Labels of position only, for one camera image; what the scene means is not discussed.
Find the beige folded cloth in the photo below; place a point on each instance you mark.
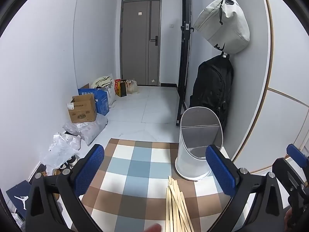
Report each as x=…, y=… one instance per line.
x=102, y=81

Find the grey mailer bag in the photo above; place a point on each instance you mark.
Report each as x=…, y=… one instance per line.
x=91, y=129

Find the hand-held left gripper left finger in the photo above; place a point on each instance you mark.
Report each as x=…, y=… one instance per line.
x=89, y=169

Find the brown cardboard box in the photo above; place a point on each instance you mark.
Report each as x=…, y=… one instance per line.
x=83, y=112

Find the black metal rack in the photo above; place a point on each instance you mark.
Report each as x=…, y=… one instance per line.
x=184, y=53

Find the black and yellow paper bag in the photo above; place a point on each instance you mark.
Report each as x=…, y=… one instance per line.
x=122, y=89

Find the clear crumpled plastic bag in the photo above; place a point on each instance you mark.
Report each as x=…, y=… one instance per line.
x=60, y=149

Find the white cabinet with wood trim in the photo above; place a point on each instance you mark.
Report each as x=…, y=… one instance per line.
x=284, y=89

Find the blue cardboard box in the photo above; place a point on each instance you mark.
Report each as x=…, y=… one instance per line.
x=102, y=101

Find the orange paper bag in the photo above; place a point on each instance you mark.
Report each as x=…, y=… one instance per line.
x=117, y=87

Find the person's right hand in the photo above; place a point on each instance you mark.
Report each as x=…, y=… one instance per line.
x=287, y=220

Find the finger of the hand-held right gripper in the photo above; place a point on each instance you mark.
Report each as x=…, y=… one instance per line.
x=298, y=153
x=284, y=170

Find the black backpack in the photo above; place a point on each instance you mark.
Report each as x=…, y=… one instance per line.
x=212, y=87

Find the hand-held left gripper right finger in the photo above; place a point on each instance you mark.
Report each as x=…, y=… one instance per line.
x=221, y=171

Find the checkered floor mat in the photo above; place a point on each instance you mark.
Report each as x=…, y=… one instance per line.
x=140, y=164

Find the navy shoe box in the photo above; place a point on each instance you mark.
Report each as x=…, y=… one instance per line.
x=20, y=198

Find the person's bare foot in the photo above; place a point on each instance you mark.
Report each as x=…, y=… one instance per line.
x=153, y=228

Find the white plastic bag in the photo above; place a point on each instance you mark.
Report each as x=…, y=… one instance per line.
x=132, y=87

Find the grey door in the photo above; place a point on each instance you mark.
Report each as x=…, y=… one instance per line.
x=137, y=53

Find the beige sling bag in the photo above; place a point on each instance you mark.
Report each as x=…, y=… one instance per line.
x=224, y=26

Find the pile of wooden chopsticks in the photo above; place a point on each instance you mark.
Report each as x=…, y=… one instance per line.
x=177, y=205

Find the grey cylindrical container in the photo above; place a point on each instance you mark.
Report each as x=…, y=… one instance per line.
x=193, y=162

